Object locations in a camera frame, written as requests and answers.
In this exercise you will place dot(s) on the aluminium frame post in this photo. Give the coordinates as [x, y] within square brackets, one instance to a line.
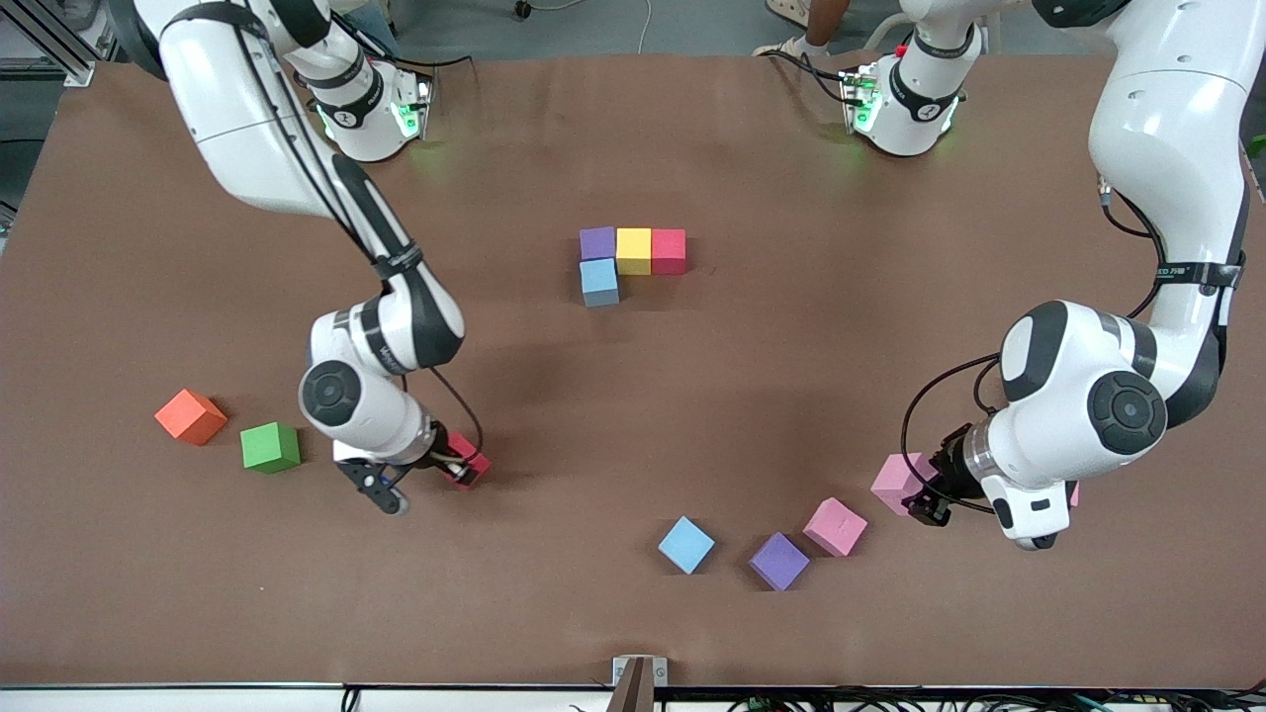
[69, 54]

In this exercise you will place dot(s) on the person's sandalled foot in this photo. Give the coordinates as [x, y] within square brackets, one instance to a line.
[801, 44]

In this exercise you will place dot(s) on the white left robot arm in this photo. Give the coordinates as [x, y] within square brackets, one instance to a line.
[1167, 129]

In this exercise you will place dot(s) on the pink foam block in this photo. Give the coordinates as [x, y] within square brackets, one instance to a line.
[895, 480]
[835, 526]
[1074, 494]

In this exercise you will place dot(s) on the blue foam block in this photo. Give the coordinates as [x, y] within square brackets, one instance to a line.
[685, 545]
[598, 282]

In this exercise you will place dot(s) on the orange foam block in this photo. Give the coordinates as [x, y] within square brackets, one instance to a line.
[191, 416]

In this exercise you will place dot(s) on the purple foam block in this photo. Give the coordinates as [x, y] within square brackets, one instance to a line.
[597, 243]
[778, 561]

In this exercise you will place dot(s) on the metal camera post bracket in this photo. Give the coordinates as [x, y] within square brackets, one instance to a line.
[638, 672]

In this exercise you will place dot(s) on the red foam block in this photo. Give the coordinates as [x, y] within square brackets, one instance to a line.
[475, 462]
[669, 251]

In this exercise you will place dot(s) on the yellow foam block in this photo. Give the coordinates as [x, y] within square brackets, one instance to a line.
[634, 251]

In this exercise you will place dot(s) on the small green item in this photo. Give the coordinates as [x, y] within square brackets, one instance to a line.
[1258, 146]

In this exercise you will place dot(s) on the brown table cover mat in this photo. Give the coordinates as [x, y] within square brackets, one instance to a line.
[633, 445]

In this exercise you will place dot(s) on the green foam block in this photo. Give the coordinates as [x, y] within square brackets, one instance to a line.
[270, 447]

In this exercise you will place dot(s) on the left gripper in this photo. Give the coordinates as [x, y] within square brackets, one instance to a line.
[951, 468]

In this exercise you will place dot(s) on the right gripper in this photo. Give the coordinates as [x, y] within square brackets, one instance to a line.
[442, 456]

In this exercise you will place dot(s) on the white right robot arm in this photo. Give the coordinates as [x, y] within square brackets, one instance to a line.
[247, 119]

